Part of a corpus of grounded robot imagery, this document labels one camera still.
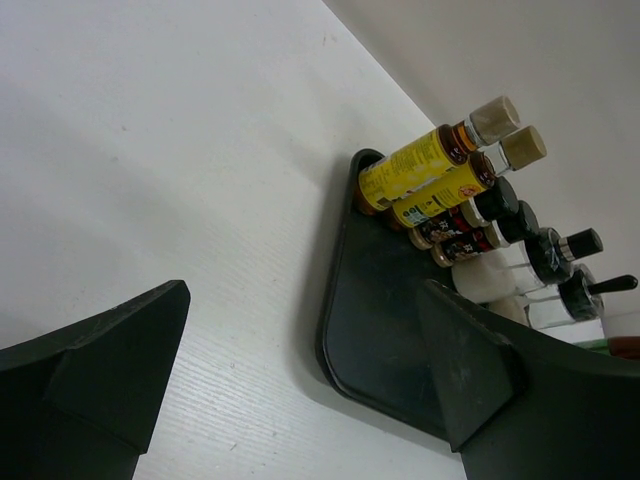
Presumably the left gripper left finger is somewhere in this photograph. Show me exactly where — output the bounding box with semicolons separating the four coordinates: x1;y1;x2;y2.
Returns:
1;280;191;479

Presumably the white salt shaker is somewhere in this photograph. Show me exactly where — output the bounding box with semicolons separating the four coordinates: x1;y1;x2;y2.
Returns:
451;227;603;304
485;264;638;331

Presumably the small spice jar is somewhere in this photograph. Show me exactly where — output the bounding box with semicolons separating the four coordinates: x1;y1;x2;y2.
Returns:
431;200;539;268
408;178;519;250

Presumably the tall red chili sauce bottle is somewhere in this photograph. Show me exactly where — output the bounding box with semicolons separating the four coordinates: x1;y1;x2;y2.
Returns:
576;336;640;361

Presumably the black plastic tray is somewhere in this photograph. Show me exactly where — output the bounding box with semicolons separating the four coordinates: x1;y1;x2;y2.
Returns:
314;147;501;444

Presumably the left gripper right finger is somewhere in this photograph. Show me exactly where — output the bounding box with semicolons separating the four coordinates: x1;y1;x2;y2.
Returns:
416;280;639;479

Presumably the yellow-label sauce bottle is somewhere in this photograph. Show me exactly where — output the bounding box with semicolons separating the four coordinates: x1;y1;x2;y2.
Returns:
354;96;520;215
384;126;547;230

